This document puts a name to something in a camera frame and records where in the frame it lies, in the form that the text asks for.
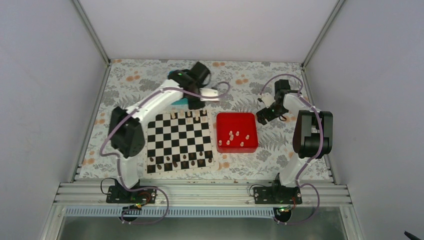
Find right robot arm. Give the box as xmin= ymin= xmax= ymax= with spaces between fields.
xmin=256 ymin=79 xmax=333 ymax=204

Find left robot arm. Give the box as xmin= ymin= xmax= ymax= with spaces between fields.
xmin=100 ymin=61 xmax=213 ymax=203

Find teal plastic box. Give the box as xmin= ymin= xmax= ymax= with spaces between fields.
xmin=167 ymin=69 xmax=189 ymax=106

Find floral patterned tablecloth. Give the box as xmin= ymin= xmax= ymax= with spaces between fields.
xmin=79 ymin=59 xmax=302 ymax=181

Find black white chessboard mat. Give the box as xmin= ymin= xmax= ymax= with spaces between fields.
xmin=144 ymin=109 xmax=219 ymax=177

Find red plastic tray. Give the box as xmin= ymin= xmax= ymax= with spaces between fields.
xmin=216 ymin=112 xmax=259 ymax=154

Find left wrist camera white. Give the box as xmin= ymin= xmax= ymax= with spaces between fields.
xmin=200 ymin=88 xmax=220 ymax=102

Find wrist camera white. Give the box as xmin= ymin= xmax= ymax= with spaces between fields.
xmin=200 ymin=88 xmax=220 ymax=102
xmin=258 ymin=92 xmax=275 ymax=108

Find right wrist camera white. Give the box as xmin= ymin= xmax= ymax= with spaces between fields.
xmin=258 ymin=92 xmax=275 ymax=108

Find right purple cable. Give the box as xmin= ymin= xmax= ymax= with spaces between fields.
xmin=259 ymin=73 xmax=325 ymax=226

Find purple cable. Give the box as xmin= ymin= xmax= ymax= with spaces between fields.
xmin=99 ymin=81 xmax=231 ymax=226
xmin=259 ymin=73 xmax=325 ymax=226

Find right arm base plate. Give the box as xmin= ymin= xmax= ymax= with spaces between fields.
xmin=252 ymin=186 xmax=303 ymax=205

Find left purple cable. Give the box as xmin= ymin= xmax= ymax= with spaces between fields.
xmin=99 ymin=81 xmax=231 ymax=226

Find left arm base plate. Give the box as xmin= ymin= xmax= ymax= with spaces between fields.
xmin=105 ymin=185 xmax=157 ymax=205

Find aluminium rail frame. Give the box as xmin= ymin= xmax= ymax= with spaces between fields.
xmin=53 ymin=181 xmax=353 ymax=207

